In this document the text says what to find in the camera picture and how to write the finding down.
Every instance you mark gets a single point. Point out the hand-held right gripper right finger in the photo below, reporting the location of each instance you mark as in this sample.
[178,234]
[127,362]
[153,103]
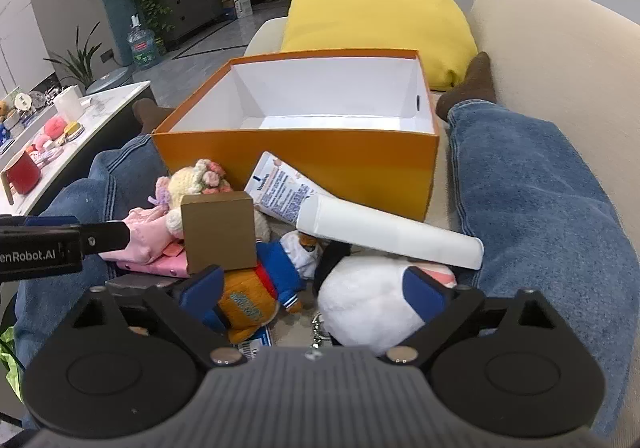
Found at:
[424,297]

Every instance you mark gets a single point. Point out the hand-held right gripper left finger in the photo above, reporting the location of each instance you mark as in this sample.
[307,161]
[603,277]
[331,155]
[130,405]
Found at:
[202,293]

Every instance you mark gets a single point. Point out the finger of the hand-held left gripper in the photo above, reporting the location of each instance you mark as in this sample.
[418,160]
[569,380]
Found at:
[107,237]

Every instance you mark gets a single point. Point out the small brown cardboard box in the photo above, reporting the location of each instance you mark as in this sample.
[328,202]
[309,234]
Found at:
[220,233]

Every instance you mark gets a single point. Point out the white penguin plush toy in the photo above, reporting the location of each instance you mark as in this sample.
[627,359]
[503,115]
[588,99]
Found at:
[360,298]

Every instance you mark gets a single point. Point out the long white box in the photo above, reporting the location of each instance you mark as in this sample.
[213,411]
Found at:
[390,233]

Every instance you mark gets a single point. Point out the bear plush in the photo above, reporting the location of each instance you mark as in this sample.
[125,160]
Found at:
[280,268]

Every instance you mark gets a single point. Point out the crocheted bunny doll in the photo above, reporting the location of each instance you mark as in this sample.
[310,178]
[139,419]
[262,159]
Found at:
[190,183]

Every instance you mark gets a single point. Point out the orange cardboard box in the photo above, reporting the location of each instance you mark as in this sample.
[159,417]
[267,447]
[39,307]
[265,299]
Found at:
[300,168]

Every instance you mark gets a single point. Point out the person's left leg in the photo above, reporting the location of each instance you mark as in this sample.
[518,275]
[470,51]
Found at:
[65,208]

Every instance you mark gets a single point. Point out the blue white paper card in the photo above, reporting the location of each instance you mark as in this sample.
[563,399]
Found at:
[256,344]

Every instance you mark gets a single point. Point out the red mug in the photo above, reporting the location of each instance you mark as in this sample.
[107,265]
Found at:
[22,173]

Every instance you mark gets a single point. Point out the green plastic bag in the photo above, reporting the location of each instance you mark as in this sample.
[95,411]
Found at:
[9,358]

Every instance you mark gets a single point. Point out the pink round toy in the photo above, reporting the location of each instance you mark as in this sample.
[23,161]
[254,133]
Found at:
[54,127]

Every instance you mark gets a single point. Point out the white marble coffee table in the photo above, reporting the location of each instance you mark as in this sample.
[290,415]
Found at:
[110,103]

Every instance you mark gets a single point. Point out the potted floor plant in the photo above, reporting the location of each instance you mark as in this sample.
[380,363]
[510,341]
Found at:
[80,58]

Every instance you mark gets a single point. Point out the large water bottle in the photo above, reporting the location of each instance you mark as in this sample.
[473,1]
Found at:
[144,46]

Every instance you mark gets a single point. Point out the grey dresser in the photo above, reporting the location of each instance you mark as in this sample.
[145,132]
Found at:
[192,3]

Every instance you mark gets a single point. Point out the white carton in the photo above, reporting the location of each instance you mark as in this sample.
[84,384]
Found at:
[243,3]

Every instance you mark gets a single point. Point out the yellow pillow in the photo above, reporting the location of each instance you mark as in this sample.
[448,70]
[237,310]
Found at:
[375,13]

